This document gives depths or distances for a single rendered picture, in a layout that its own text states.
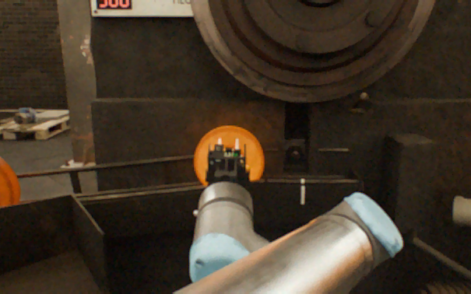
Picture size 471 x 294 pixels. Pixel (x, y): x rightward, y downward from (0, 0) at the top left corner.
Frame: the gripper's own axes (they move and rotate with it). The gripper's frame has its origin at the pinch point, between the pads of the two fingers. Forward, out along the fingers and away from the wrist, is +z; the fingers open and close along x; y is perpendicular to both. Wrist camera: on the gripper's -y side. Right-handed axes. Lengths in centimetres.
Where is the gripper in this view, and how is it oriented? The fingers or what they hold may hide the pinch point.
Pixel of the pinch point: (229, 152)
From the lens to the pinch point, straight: 83.9
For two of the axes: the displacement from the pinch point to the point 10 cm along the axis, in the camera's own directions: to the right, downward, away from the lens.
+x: -10.0, -0.1, 0.2
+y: 0.0, -8.7, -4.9
